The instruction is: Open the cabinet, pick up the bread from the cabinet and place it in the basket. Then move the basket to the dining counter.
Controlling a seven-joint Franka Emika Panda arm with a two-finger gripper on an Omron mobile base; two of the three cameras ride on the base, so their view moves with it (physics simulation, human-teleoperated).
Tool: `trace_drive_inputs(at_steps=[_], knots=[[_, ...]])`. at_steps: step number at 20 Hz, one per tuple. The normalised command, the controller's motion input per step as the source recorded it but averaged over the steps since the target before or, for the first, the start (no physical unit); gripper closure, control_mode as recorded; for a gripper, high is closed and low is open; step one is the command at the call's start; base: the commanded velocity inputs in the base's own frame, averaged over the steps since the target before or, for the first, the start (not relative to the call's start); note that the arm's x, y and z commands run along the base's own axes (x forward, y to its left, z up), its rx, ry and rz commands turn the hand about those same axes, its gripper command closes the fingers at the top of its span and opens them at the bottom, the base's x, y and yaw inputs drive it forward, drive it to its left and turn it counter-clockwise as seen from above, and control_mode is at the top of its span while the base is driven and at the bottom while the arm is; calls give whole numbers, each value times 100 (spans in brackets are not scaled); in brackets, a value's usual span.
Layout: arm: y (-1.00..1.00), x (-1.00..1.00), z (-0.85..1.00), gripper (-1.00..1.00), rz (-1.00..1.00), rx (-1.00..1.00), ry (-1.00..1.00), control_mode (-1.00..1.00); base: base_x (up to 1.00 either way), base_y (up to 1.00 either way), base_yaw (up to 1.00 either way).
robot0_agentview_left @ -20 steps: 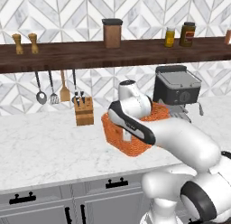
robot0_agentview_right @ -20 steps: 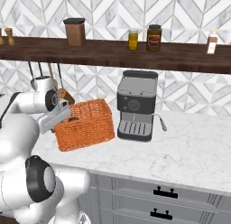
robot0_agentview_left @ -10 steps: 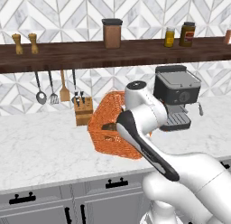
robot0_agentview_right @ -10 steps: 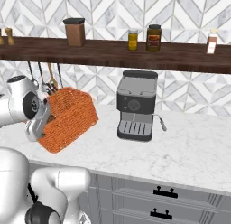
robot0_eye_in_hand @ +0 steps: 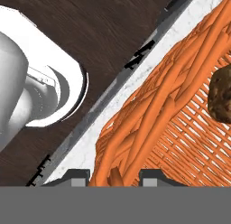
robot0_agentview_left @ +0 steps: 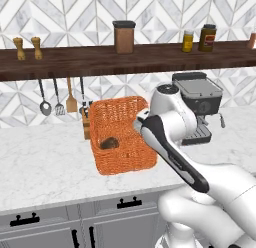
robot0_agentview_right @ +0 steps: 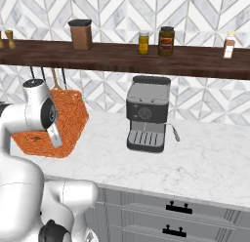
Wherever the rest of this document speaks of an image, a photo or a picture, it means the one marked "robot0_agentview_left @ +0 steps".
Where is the hanging black-handled utensil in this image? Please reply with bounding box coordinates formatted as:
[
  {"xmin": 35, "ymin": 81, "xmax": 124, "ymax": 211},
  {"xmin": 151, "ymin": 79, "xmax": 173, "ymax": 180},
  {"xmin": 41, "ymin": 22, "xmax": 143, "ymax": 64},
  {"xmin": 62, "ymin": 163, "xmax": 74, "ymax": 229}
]
[{"xmin": 78, "ymin": 76, "xmax": 89, "ymax": 119}]

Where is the wooden pepper mill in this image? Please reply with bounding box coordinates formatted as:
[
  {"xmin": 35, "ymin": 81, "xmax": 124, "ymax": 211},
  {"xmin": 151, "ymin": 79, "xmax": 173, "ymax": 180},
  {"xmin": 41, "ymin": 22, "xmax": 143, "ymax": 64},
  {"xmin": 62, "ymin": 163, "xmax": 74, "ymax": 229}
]
[
  {"xmin": 30, "ymin": 36, "xmax": 44, "ymax": 61},
  {"xmin": 12, "ymin": 36, "xmax": 27, "ymax": 62}
]

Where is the grey drawer front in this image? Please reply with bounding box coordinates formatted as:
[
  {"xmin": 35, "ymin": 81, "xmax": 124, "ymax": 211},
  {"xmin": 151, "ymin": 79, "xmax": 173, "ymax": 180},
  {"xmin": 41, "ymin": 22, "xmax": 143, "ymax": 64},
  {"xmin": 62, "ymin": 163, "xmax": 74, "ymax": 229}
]
[
  {"xmin": 0, "ymin": 205, "xmax": 70, "ymax": 234},
  {"xmin": 93, "ymin": 191, "xmax": 160, "ymax": 221}
]

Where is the dark wooden wall shelf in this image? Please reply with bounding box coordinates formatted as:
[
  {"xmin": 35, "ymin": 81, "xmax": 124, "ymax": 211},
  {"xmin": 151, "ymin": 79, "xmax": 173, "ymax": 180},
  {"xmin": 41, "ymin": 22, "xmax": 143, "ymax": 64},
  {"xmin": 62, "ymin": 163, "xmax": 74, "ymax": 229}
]
[{"xmin": 0, "ymin": 39, "xmax": 256, "ymax": 83}]

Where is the orange woven basket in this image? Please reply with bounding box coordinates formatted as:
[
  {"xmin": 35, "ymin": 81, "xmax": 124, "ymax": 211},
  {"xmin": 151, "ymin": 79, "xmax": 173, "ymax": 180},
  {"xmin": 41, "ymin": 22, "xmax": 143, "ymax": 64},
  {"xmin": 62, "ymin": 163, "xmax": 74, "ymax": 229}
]
[{"xmin": 87, "ymin": 95, "xmax": 159, "ymax": 177}]

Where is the black drawer handle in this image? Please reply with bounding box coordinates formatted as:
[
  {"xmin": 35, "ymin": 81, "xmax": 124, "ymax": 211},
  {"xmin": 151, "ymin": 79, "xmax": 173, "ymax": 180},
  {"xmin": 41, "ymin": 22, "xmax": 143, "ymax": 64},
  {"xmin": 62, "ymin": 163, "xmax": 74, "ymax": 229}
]
[
  {"xmin": 116, "ymin": 195, "xmax": 143, "ymax": 210},
  {"xmin": 9, "ymin": 212, "xmax": 41, "ymax": 228}
]

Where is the hanging metal ladle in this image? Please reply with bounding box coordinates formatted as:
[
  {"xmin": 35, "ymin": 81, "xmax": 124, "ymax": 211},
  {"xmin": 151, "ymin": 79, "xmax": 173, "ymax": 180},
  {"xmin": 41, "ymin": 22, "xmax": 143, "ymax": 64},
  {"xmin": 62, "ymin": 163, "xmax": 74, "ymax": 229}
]
[{"xmin": 37, "ymin": 78, "xmax": 53, "ymax": 117}]

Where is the brown canister with black lid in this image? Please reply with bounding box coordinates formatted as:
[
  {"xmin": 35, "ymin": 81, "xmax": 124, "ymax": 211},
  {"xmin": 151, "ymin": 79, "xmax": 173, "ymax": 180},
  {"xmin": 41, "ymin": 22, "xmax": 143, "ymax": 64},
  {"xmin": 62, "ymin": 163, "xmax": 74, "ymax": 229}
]
[{"xmin": 111, "ymin": 20, "xmax": 137, "ymax": 55}]

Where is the grey cabinet door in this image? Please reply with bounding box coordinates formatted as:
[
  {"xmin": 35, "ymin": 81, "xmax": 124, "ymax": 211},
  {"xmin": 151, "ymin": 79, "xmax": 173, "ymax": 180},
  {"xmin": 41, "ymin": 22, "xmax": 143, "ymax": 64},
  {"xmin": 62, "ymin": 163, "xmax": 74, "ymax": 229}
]
[
  {"xmin": 0, "ymin": 226, "xmax": 83, "ymax": 248},
  {"xmin": 83, "ymin": 211, "xmax": 168, "ymax": 248}
]

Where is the brown jar with red label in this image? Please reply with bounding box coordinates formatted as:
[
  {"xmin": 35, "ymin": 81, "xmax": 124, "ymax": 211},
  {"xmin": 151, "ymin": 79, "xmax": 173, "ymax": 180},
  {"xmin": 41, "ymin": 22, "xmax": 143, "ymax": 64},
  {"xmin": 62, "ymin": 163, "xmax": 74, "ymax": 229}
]
[{"xmin": 198, "ymin": 23, "xmax": 218, "ymax": 53}]

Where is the yellow spice jar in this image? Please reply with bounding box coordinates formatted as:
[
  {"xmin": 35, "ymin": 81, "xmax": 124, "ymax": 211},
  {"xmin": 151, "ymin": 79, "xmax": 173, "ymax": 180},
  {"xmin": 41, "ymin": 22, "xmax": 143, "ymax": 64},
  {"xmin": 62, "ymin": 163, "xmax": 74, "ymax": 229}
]
[{"xmin": 181, "ymin": 29, "xmax": 195, "ymax": 54}]

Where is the black cabinet door handle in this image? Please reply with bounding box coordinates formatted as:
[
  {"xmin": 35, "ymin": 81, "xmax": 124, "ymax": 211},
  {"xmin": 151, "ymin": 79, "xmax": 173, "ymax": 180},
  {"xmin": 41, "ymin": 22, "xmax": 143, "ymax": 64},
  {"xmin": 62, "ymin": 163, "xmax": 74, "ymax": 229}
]
[
  {"xmin": 88, "ymin": 225, "xmax": 97, "ymax": 248},
  {"xmin": 70, "ymin": 228, "xmax": 81, "ymax": 248}
]

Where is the hanging wooden spatula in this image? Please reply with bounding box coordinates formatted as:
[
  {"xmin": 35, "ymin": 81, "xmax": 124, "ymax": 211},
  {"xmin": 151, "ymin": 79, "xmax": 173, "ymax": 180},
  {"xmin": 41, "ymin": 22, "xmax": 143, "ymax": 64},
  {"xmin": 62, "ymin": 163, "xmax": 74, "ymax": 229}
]
[{"xmin": 65, "ymin": 76, "xmax": 79, "ymax": 114}]

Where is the hanging metal slotted spatula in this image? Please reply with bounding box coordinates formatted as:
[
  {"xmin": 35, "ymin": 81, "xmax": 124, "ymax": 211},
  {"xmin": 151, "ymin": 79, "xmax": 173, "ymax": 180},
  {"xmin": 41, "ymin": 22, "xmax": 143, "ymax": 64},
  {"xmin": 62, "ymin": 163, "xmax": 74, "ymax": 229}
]
[{"xmin": 51, "ymin": 77, "xmax": 67, "ymax": 117}]

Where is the dark brown round food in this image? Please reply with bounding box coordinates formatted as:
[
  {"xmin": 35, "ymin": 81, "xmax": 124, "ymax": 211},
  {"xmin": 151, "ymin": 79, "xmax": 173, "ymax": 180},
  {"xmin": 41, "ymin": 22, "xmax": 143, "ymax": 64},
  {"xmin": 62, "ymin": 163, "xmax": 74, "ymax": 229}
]
[{"xmin": 99, "ymin": 136, "xmax": 121, "ymax": 151}]

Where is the black and silver coffee machine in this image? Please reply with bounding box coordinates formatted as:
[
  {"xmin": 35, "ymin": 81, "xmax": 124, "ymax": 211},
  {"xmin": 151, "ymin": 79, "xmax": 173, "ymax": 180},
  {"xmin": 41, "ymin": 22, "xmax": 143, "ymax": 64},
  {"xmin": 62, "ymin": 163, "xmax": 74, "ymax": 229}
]
[{"xmin": 171, "ymin": 71, "xmax": 227, "ymax": 147}]

